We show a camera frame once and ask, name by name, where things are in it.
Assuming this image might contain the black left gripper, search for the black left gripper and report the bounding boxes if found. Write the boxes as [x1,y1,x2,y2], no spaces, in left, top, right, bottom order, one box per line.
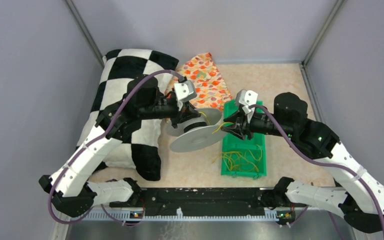
[139,97,201,129]

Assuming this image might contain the white perforated cable spool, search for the white perforated cable spool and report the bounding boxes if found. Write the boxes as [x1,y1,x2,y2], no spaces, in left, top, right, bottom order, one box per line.
[165,107,227,153]

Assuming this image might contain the yellow cable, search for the yellow cable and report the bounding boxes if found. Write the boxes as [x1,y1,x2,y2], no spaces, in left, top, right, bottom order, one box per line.
[198,110,264,173]

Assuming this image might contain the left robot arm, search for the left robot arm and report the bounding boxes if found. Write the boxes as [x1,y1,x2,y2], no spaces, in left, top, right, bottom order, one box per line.
[39,73,200,223]

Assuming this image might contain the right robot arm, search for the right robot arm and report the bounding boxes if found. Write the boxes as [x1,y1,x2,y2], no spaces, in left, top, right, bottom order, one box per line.
[222,90,384,234]

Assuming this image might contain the floral orange fabric pouch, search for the floral orange fabric pouch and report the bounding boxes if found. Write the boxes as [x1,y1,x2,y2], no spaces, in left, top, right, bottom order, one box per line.
[176,52,233,112]

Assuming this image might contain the green plastic compartment bin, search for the green plastic compartment bin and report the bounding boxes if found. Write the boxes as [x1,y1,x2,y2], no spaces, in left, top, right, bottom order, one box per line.
[220,99,268,178]

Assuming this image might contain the black white checkered pillow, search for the black white checkered pillow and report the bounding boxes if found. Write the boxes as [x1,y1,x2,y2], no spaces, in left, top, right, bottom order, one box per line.
[76,48,180,182]

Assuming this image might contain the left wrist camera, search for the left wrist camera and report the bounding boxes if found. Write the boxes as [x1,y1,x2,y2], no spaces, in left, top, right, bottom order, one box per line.
[173,80,197,103]

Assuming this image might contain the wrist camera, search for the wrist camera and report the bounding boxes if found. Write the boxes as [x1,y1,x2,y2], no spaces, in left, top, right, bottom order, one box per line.
[173,80,197,103]
[235,89,258,115]

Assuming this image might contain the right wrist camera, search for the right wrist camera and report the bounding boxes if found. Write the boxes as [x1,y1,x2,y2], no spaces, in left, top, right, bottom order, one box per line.
[235,89,258,115]

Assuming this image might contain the aluminium frame rail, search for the aluminium frame rail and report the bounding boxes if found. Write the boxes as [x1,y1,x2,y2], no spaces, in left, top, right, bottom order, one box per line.
[51,187,362,240]

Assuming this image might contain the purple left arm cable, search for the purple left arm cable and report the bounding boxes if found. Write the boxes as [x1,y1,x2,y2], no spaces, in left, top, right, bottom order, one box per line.
[47,69,186,227]

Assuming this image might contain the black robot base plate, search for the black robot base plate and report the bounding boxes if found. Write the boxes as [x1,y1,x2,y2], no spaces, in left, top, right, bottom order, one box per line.
[109,187,297,217]

